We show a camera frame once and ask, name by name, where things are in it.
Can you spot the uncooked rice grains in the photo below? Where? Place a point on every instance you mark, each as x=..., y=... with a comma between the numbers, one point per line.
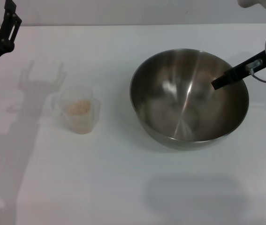
x=79, y=107

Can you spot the stainless steel mixing bowl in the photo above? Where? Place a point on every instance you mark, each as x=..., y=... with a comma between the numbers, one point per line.
x=184, y=103

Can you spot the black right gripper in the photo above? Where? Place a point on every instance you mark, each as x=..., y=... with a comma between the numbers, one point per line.
x=243, y=69

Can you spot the clear plastic measuring cup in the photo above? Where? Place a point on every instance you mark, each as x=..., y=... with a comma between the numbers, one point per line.
x=85, y=124

